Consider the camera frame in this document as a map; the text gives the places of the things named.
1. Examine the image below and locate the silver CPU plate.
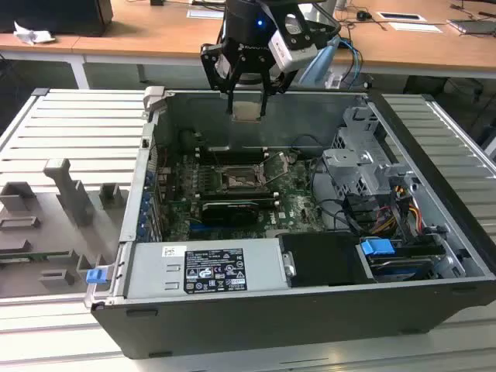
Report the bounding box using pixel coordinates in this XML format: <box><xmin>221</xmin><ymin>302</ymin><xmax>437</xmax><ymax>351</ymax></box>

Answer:
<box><xmin>231</xmin><ymin>101</ymin><xmax>264</xmax><ymax>124</ymax></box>

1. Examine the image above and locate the wooden desk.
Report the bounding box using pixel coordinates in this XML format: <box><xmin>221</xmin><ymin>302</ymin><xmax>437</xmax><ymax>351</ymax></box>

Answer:
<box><xmin>0</xmin><ymin>33</ymin><xmax>84</xmax><ymax>90</ymax></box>
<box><xmin>71</xmin><ymin>0</ymin><xmax>496</xmax><ymax>82</ymax></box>

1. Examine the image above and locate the hard disk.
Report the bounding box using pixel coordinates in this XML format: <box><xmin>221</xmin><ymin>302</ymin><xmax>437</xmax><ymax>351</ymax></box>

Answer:
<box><xmin>367</xmin><ymin>253</ymin><xmax>436</xmax><ymax>282</ymax></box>

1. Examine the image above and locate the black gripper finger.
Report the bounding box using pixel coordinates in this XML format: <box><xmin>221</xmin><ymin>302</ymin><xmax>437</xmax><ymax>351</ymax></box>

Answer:
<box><xmin>258</xmin><ymin>57</ymin><xmax>298</xmax><ymax>117</ymax></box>
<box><xmin>200</xmin><ymin>42</ymin><xmax>237</xmax><ymax>115</ymax></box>

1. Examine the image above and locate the grey parts rack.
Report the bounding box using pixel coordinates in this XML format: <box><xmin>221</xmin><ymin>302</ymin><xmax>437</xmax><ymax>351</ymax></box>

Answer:
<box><xmin>0</xmin><ymin>157</ymin><xmax>133</xmax><ymax>299</ymax></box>

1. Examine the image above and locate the CPU socket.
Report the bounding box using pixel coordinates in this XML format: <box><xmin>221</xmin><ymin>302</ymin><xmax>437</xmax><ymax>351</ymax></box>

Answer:
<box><xmin>219</xmin><ymin>164</ymin><xmax>268</xmax><ymax>193</ymax></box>

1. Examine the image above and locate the green motherboard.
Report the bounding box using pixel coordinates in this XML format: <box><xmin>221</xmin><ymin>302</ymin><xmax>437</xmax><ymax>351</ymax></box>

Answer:
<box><xmin>157</xmin><ymin>149</ymin><xmax>329</xmax><ymax>239</ymax></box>

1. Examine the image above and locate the metal socket cover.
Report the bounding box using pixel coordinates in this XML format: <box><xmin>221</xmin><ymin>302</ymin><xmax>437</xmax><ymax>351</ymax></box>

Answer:
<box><xmin>261</xmin><ymin>152</ymin><xmax>291</xmax><ymax>185</ymax></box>

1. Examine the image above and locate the blue case latch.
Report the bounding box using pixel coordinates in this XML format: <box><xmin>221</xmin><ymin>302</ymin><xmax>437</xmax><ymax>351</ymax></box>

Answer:
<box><xmin>85</xmin><ymin>267</ymin><xmax>108</xmax><ymax>286</ymax></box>

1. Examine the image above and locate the yellow red wire bundle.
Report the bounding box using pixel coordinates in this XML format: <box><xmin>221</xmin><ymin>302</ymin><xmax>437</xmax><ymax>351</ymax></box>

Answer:
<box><xmin>371</xmin><ymin>205</ymin><xmax>422</xmax><ymax>234</ymax></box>

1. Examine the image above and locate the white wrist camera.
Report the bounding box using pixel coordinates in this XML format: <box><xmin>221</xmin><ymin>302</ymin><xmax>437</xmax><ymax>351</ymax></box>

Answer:
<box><xmin>269</xmin><ymin>13</ymin><xmax>319</xmax><ymax>74</ymax></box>

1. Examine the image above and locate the black RAM slot bank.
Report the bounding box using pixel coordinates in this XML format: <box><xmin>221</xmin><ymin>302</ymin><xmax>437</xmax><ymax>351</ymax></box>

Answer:
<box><xmin>198</xmin><ymin>148</ymin><xmax>269</xmax><ymax>164</ymax></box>
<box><xmin>200</xmin><ymin>189</ymin><xmax>279</xmax><ymax>202</ymax></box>

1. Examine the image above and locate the black graphics card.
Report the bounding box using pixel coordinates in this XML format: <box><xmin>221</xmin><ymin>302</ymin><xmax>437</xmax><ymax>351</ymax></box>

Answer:
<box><xmin>201</xmin><ymin>200</ymin><xmax>260</xmax><ymax>227</ymax></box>

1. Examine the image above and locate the crumpled white paper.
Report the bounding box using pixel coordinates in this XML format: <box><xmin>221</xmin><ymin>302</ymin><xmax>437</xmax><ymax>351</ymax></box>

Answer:
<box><xmin>13</xmin><ymin>21</ymin><xmax>56</xmax><ymax>46</ymax></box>

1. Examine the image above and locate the black open PC case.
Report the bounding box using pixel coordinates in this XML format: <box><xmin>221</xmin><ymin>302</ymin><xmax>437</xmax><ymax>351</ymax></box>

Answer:
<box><xmin>84</xmin><ymin>85</ymin><xmax>496</xmax><ymax>360</ymax></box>

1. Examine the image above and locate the grey laptop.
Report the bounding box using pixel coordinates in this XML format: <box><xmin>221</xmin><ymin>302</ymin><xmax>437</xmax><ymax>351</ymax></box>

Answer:
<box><xmin>447</xmin><ymin>18</ymin><xmax>496</xmax><ymax>38</ymax></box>

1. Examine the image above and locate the silver power supply unit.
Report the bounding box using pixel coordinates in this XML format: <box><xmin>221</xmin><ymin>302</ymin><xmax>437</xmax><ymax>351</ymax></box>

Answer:
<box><xmin>126</xmin><ymin>238</ymin><xmax>292</xmax><ymax>299</ymax></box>

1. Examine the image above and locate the blue disk carrier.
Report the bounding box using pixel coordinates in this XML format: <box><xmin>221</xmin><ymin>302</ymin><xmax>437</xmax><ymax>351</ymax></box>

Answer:
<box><xmin>359</xmin><ymin>238</ymin><xmax>396</xmax><ymax>257</ymax></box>

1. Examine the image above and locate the grey case release handle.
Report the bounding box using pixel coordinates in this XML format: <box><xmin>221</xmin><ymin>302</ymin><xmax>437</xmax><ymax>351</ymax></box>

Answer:
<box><xmin>142</xmin><ymin>85</ymin><xmax>168</xmax><ymax>113</ymax></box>

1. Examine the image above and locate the silver metal drive cage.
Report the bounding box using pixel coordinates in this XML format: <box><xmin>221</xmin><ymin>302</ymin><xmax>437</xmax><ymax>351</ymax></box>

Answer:
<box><xmin>321</xmin><ymin>106</ymin><xmax>419</xmax><ymax>202</ymax></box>

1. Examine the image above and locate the black computer box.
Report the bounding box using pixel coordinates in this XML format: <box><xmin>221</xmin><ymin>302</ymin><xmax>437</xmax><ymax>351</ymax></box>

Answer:
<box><xmin>0</xmin><ymin>0</ymin><xmax>114</xmax><ymax>38</ymax></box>

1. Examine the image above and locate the pale blue teach pendant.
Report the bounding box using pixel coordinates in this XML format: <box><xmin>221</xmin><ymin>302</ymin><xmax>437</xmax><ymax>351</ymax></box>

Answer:
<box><xmin>298</xmin><ymin>36</ymin><xmax>343</xmax><ymax>88</ymax></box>

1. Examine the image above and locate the blue cable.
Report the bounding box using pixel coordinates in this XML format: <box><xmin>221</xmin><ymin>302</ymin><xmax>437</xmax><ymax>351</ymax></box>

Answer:
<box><xmin>339</xmin><ymin>36</ymin><xmax>363</xmax><ymax>84</ymax></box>

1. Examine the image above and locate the white paper sheet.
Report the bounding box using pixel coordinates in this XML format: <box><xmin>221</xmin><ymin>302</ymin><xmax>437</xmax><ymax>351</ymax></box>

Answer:
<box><xmin>388</xmin><ymin>22</ymin><xmax>443</xmax><ymax>34</ymax></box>

